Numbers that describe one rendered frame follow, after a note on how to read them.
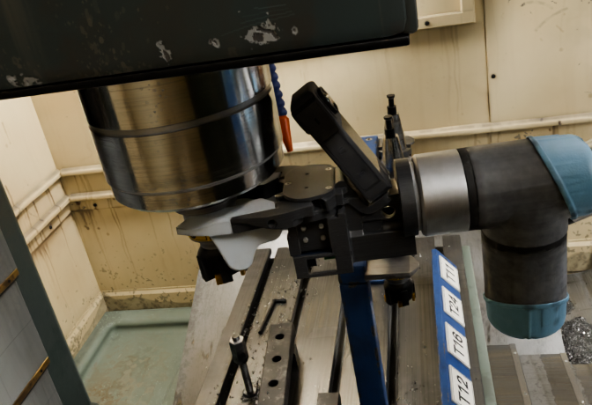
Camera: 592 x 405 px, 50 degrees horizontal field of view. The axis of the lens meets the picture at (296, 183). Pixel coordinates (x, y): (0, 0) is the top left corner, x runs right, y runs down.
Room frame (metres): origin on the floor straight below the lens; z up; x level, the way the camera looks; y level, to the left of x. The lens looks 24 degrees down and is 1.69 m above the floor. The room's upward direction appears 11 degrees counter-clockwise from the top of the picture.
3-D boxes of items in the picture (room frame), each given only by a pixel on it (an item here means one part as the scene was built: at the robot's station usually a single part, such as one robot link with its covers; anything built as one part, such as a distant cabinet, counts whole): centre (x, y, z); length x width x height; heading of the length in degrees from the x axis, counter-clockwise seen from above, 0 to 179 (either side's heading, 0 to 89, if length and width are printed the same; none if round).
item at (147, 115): (0.54, 0.08, 1.54); 0.16 x 0.16 x 0.12
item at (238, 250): (0.50, 0.07, 1.42); 0.09 x 0.03 x 0.06; 96
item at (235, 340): (0.89, 0.15, 0.96); 0.03 x 0.03 x 0.13
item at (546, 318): (0.52, -0.20, 1.32); 0.11 x 0.08 x 0.11; 163
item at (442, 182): (0.51, -0.12, 1.42); 0.08 x 0.05 x 0.08; 173
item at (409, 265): (0.73, -0.11, 1.21); 0.07 x 0.05 x 0.01; 77
